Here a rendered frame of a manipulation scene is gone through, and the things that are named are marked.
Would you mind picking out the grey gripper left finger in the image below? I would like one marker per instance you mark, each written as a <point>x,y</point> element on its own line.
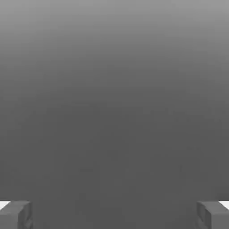
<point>15,215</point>

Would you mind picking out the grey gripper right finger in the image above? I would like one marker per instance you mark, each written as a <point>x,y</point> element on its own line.
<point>213,216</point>

